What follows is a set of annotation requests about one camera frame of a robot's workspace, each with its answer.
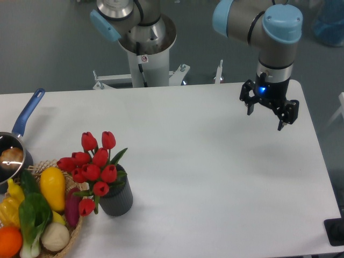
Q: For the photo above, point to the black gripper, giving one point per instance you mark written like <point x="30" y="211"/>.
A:
<point x="271" y="95"/>

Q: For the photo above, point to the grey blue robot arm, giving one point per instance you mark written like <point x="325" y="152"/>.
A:
<point x="274" y="27"/>

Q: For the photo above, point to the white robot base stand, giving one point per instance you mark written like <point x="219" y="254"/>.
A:
<point x="145" y="71"/>

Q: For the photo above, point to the dark grey ribbed vase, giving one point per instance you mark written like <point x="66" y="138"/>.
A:
<point x="118" y="200"/>

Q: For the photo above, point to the blue plastic bag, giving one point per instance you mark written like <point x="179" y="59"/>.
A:
<point x="328" y="24"/>

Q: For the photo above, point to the black device at table edge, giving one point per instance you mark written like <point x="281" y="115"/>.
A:
<point x="334" y="231"/>

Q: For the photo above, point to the red tulip bouquet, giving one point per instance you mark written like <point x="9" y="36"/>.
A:
<point x="94" y="166"/>

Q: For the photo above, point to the woven wicker basket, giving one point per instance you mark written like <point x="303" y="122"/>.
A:
<point x="56" y="217"/>

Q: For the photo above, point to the purple sweet potato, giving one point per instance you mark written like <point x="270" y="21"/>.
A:
<point x="71" y="207"/>

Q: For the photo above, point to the yellow squash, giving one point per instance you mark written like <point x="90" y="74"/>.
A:
<point x="52" y="186"/>

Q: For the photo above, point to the white garlic bulb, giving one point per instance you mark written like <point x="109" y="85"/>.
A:
<point x="55" y="237"/>

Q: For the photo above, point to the green bok choy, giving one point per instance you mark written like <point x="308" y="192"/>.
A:
<point x="34" y="215"/>

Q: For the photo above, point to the bread roll in pan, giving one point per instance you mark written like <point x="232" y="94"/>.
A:
<point x="11" y="159"/>

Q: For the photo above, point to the yellow bell pepper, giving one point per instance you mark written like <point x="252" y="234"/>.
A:
<point x="10" y="205"/>

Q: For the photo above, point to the orange fruit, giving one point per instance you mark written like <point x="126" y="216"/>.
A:
<point x="11" y="241"/>

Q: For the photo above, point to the white chair frame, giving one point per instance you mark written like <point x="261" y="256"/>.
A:
<point x="339" y="112"/>

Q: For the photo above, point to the blue handled saucepan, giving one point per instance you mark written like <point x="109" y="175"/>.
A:
<point x="14" y="139"/>

